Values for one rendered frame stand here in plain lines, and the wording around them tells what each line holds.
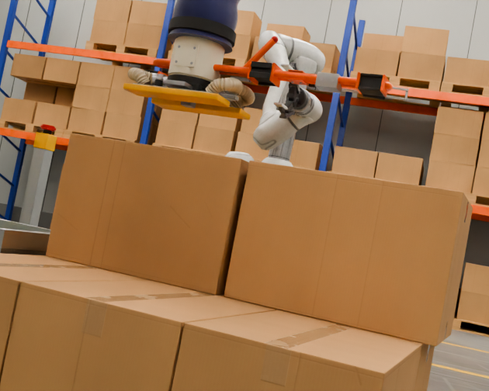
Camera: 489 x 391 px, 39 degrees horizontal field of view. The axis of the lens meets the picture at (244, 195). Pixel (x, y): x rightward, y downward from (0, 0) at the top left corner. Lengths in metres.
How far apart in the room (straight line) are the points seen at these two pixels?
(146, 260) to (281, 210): 0.44
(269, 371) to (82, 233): 1.05
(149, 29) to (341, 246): 9.06
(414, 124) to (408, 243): 8.97
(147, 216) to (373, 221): 0.68
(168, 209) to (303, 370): 0.91
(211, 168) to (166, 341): 0.76
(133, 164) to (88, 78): 8.86
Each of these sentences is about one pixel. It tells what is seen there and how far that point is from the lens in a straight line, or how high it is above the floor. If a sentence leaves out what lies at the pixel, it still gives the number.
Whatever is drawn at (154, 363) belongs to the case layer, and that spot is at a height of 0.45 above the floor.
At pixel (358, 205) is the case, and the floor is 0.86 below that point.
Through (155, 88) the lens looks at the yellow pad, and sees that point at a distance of 2.21.
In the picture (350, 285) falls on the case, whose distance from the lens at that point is 1.87.
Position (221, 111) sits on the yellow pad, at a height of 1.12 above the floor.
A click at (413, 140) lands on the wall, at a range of 10.73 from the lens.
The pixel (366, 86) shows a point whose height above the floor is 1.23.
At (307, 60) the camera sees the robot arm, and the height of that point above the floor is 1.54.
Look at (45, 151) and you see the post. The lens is 3.19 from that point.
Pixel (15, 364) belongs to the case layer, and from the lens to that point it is 1.59.
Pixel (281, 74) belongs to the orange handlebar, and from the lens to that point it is 2.19.
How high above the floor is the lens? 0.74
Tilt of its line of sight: 3 degrees up
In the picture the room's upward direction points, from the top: 11 degrees clockwise
